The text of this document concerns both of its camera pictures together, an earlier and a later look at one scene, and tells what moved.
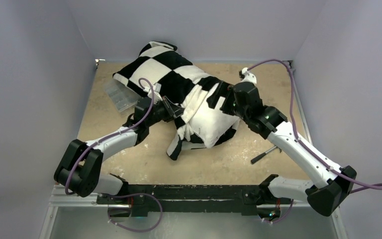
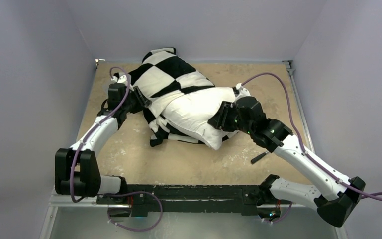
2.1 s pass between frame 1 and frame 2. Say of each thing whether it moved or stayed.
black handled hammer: stayed
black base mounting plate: stayed
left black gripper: moved
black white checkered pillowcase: moved
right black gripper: moved
